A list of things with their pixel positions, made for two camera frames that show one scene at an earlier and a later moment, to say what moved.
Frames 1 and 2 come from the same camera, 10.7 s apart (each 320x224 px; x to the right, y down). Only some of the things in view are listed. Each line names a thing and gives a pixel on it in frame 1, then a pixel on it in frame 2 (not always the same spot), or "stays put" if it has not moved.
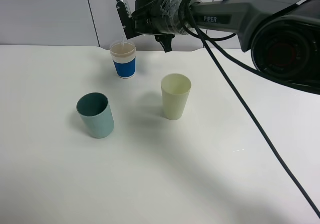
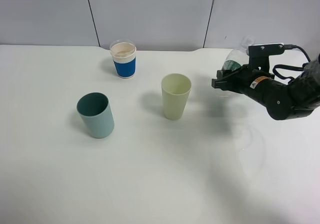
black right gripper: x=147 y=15 → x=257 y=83
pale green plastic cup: x=175 y=88 stays put
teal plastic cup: x=96 y=111 stays put
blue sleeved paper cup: x=124 y=54 stays put
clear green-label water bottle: x=122 y=40 → x=240 y=56
